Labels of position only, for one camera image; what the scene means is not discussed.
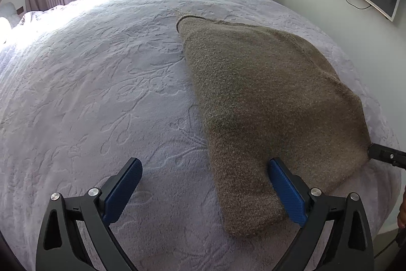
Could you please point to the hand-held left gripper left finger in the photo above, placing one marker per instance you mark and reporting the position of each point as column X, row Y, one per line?
column 123, row 188

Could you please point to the white pillow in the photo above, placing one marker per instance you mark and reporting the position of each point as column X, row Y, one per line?
column 6, row 15

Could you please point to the brown knit sweater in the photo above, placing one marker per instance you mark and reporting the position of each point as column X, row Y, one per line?
column 269, row 93

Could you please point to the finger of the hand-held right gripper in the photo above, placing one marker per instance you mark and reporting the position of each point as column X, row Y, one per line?
column 385, row 156

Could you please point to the white embossed bedspread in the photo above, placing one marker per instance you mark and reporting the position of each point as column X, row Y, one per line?
column 95, row 93

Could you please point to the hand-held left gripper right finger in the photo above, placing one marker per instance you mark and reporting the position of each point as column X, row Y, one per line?
column 285, row 191

